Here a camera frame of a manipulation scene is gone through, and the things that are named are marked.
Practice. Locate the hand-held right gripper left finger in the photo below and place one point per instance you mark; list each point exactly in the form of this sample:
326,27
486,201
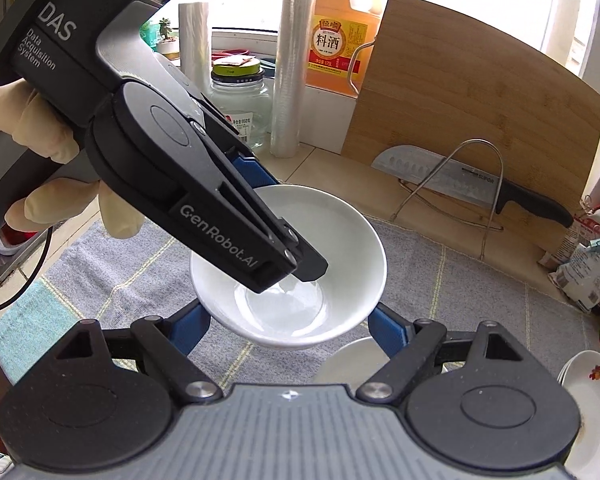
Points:
192,327

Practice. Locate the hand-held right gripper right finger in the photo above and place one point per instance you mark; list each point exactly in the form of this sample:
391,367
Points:
387,332

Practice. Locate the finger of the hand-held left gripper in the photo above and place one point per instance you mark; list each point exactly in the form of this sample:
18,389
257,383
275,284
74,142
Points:
230,245
252,172

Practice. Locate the white ceramic bowl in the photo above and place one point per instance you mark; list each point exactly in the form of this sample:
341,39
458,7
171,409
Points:
340,240
350,365

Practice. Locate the white fruit print plate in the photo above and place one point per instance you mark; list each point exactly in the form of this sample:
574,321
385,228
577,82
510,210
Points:
561,376
595,410

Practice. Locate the person's left hand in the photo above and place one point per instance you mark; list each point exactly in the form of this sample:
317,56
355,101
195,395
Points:
20,115

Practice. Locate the glass storage jar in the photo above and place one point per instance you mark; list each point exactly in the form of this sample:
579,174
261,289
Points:
245,105

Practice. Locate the grey woven cloth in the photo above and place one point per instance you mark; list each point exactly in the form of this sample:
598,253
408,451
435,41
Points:
480,285

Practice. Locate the small potted plant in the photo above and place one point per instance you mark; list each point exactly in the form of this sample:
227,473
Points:
167,47

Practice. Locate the clear plastic wrap roll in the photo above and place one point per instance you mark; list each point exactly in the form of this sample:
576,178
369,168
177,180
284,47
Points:
295,60

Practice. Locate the white plastic bag roll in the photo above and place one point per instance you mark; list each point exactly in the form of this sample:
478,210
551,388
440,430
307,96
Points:
195,45

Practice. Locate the orange cooking wine jug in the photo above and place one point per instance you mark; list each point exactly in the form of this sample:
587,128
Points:
335,35

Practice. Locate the teal cloth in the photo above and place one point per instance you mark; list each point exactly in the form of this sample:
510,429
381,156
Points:
25,330

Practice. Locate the red and white bag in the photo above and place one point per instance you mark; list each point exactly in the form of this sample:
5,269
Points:
565,245

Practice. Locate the bamboo cutting board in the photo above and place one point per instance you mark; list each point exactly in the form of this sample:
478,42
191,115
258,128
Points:
455,85

